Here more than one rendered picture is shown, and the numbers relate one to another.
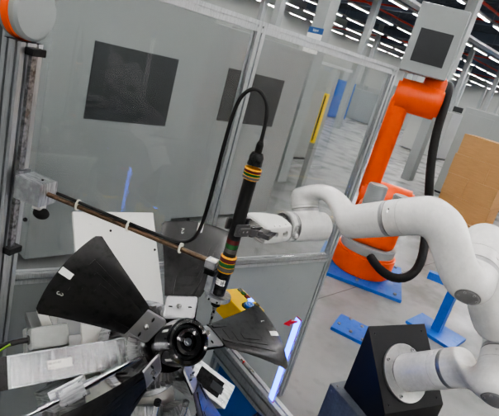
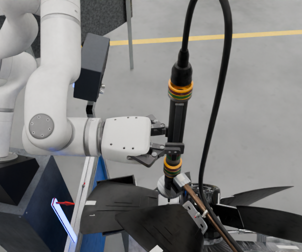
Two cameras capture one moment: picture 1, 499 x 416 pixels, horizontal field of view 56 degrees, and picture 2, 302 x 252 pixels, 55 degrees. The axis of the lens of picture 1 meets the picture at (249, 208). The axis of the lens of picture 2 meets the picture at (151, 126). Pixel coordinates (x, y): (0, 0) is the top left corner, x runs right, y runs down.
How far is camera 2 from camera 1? 1.45 m
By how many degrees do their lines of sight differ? 103
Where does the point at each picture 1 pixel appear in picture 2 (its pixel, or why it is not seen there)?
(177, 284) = (194, 230)
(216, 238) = (142, 228)
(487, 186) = not seen: outside the picture
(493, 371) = (27, 59)
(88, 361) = (262, 244)
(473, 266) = not seen: outside the picture
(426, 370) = (9, 121)
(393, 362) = not seen: outside the picture
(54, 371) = (289, 245)
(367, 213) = (77, 35)
